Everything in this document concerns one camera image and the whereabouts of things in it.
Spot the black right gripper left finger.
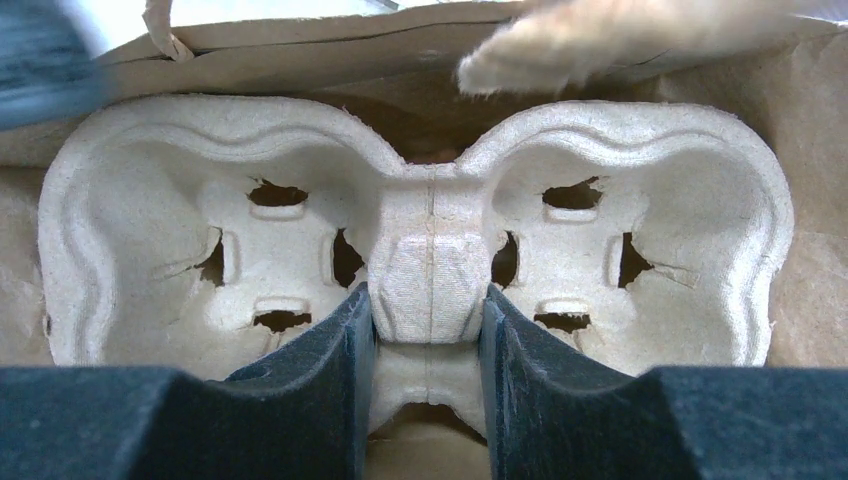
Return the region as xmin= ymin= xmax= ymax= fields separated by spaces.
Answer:
xmin=1 ymin=285 xmax=376 ymax=479

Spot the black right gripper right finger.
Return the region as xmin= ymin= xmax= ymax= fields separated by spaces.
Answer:
xmin=479 ymin=287 xmax=847 ymax=479

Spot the brown pulp cup carrier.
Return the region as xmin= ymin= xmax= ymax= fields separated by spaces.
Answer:
xmin=38 ymin=95 xmax=794 ymax=430

